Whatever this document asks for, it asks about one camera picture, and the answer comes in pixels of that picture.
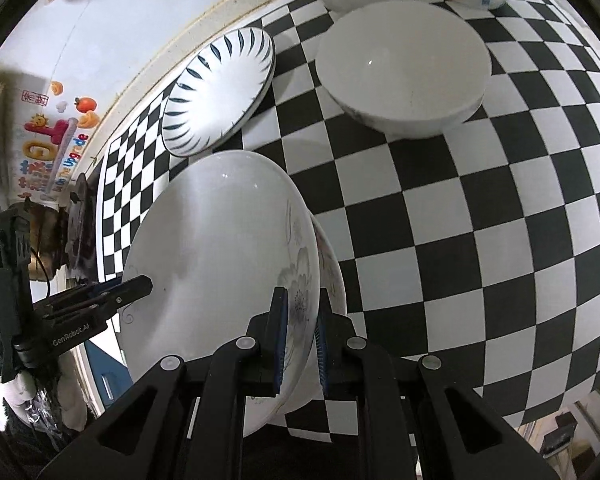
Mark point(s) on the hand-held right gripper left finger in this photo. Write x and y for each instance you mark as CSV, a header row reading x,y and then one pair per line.
x,y
279,340

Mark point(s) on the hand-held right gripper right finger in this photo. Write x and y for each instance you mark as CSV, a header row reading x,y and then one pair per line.
x,y
322,355

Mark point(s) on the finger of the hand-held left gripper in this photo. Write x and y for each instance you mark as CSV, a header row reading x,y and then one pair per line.
x,y
130,290

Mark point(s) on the large white grey-floral plate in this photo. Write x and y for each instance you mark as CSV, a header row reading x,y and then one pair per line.
x,y
205,250

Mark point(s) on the white pink-floral plate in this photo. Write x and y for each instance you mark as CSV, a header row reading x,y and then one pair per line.
x,y
330,270

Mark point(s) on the white plate with blue leaves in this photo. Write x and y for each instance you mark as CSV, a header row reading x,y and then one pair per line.
x,y
215,95

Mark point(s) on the blue cabinet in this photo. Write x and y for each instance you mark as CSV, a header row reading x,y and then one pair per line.
x,y
105,365

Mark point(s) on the black and white checkered mat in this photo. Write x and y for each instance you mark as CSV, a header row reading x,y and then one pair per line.
x,y
480,235

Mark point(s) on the dark box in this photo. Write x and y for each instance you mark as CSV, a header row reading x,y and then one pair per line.
x,y
557,437

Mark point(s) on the colourful fruit wall sticker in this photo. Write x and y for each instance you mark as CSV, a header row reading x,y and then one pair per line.
x,y
55,135

